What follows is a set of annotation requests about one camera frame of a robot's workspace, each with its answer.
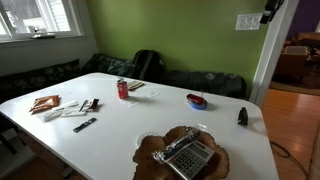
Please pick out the clear packet of black cutlery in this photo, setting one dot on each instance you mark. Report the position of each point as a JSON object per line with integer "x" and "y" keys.
{"x": 176, "y": 145}

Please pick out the live-edge wooden tray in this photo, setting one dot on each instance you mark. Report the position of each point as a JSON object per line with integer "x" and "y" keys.
{"x": 149, "y": 157}

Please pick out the flat white packet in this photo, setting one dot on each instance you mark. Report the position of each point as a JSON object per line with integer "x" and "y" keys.
{"x": 74, "y": 113}

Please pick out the crumpled white packet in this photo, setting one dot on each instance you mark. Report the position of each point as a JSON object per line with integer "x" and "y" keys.
{"x": 51, "y": 116}

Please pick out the orange snack packet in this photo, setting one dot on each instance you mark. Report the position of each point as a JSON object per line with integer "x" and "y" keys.
{"x": 45, "y": 103}

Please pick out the striped tan pouch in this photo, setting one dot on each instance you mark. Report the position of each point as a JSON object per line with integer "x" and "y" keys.
{"x": 135, "y": 85}

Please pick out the black backpack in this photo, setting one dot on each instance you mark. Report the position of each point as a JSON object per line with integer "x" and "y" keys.
{"x": 147, "y": 66}

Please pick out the white paper sheet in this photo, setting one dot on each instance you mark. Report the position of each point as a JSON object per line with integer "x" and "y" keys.
{"x": 130, "y": 103}

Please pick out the red glossy case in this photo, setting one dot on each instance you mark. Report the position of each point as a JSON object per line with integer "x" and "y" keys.
{"x": 194, "y": 98}

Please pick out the red soda can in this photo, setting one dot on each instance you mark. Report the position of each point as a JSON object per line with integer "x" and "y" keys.
{"x": 122, "y": 89}

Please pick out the dark floral bench cushion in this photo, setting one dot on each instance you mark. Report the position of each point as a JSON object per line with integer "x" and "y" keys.
{"x": 108, "y": 65}
{"x": 206, "y": 83}
{"x": 33, "y": 80}

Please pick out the white round slotted disc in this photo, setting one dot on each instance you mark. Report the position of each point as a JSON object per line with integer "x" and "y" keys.
{"x": 141, "y": 138}

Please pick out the grey desk calculator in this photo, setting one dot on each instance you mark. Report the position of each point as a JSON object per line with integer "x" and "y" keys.
{"x": 190, "y": 160}

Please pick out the black rectangular bar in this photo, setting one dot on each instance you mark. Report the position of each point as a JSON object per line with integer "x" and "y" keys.
{"x": 84, "y": 125}

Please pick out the long white sachet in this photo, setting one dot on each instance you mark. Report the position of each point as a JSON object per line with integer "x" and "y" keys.
{"x": 65, "y": 105}

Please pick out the small object on plate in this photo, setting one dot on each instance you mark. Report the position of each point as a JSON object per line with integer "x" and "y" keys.
{"x": 42, "y": 34}

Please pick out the wicker armchair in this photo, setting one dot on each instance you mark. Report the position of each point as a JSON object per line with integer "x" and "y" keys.
{"x": 290, "y": 63}

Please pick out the white framed window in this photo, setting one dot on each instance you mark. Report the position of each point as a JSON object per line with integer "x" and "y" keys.
{"x": 40, "y": 15}

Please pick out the white wall switch plate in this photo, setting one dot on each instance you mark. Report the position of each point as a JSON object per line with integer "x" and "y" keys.
{"x": 248, "y": 22}

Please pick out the white door frame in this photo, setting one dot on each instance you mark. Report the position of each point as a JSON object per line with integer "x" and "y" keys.
{"x": 271, "y": 60}

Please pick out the black mounted camera device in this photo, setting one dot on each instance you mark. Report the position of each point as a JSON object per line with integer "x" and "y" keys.
{"x": 270, "y": 10}

